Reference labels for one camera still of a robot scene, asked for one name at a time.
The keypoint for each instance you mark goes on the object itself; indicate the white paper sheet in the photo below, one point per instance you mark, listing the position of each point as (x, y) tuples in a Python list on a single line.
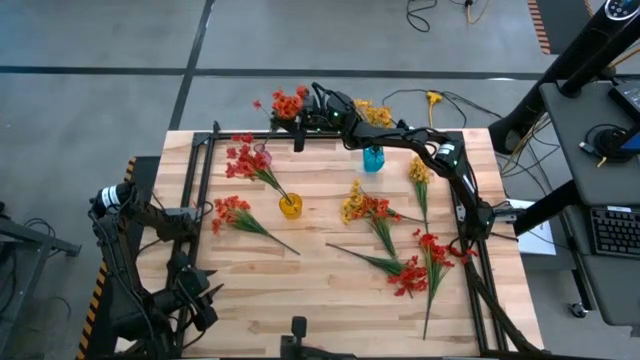
[(537, 245)]

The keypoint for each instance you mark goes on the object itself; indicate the black keyboard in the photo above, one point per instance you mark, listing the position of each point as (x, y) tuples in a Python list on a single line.
[(617, 232)]

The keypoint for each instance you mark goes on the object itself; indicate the black caster wheel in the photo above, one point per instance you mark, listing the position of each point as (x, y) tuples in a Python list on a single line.
[(578, 310)]

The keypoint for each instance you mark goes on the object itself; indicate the yellow glass vase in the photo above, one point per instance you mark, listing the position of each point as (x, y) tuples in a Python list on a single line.
[(292, 210)]

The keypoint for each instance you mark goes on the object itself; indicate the grey desk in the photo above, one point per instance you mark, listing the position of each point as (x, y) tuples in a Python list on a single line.
[(570, 150)]

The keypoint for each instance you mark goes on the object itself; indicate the black clamp device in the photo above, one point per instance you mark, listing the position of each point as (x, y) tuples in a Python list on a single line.
[(298, 327)]

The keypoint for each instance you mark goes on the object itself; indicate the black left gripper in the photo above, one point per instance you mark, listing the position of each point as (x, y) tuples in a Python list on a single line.
[(181, 297)]

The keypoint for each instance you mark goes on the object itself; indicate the grey metal cart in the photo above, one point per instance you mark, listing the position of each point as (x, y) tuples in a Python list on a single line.
[(30, 239)]

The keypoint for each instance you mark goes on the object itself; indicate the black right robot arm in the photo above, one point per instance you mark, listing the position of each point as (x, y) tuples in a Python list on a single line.
[(400, 137)]

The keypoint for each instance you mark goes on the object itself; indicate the black round desk device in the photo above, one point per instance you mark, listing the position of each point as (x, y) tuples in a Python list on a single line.
[(610, 142)]

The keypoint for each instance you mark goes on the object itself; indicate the black tower fan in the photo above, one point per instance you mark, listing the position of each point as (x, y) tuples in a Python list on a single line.
[(575, 56)]

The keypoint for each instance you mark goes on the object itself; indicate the black desk pole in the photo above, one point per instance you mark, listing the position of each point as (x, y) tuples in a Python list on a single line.
[(600, 67)]

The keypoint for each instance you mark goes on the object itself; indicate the orange black hazard tape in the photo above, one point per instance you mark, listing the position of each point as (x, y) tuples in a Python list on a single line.
[(539, 25)]

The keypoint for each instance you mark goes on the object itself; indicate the pink glass vase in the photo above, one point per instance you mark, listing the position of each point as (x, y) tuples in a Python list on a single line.
[(269, 156)]

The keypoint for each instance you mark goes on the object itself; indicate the black laptop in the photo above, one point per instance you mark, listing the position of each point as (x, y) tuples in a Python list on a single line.
[(629, 97)]

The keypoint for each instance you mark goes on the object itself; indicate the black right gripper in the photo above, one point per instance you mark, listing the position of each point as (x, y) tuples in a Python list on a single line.
[(319, 112)]

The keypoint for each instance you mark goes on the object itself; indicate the teal glass vase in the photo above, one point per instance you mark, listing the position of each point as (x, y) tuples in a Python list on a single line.
[(373, 161)]

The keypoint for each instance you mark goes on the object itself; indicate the silver metal bracket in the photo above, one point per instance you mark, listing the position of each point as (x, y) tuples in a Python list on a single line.
[(465, 212), (182, 214)]

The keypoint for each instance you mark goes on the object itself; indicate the black hazard-edged platform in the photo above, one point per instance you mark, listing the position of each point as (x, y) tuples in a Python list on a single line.
[(140, 170)]

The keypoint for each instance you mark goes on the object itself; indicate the black angled support beam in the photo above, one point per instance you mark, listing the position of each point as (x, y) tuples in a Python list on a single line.
[(545, 207)]

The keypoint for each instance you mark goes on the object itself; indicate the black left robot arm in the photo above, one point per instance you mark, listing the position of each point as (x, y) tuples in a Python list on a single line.
[(122, 270)]

